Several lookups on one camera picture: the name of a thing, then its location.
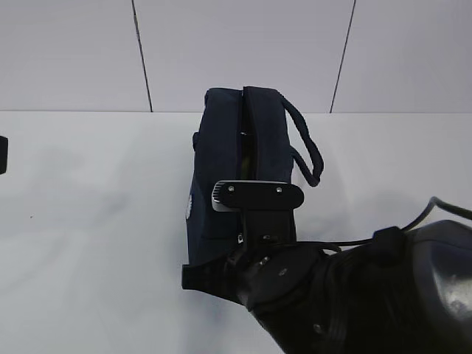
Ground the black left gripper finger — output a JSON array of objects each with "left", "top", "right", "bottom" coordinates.
[{"left": 0, "top": 136, "right": 8, "bottom": 175}]

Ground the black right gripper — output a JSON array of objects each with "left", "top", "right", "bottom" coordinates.
[{"left": 181, "top": 210, "right": 369, "bottom": 353}]

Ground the dark navy lunch bag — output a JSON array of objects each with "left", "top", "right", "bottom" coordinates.
[{"left": 186, "top": 86, "right": 325, "bottom": 266}]

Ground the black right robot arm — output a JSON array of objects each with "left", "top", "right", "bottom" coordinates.
[{"left": 182, "top": 220, "right": 471, "bottom": 353}]

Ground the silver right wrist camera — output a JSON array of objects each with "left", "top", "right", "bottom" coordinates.
[{"left": 211, "top": 180, "right": 305, "bottom": 212}]

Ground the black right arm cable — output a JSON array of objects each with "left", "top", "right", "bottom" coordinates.
[{"left": 294, "top": 197, "right": 472, "bottom": 251}]

